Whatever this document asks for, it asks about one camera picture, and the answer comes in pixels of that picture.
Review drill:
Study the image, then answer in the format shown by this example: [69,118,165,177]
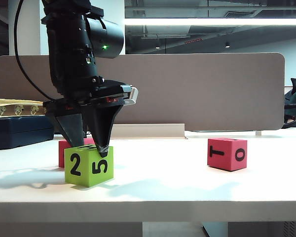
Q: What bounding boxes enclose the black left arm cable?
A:
[14,0,54,101]

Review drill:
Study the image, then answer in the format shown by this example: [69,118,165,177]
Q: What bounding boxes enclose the pink foam block with Y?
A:
[58,137,96,168]

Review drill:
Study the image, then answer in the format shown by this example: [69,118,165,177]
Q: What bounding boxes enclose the dark blue case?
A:
[0,115,62,151]

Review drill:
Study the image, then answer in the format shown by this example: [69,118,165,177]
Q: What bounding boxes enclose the pink foam block with 0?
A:
[207,138,248,172]

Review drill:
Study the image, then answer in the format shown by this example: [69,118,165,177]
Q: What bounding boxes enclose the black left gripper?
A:
[42,79,126,158]

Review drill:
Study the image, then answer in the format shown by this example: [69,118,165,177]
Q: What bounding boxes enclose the dark perforated cabinet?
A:
[228,221,296,237]

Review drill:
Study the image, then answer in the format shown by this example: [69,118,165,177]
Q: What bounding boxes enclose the yellow patterned box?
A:
[0,98,48,118]

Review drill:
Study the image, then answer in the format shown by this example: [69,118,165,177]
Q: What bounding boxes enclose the brown desk divider panel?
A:
[0,52,286,132]

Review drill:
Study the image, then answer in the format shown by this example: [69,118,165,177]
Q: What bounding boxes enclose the green foam block with 2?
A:
[64,145,114,188]

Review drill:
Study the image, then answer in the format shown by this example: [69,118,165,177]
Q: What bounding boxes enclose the black headphones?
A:
[282,115,296,130]

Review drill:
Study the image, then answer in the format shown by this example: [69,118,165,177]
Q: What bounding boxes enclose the white ceiling light strip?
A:
[124,18,296,26]

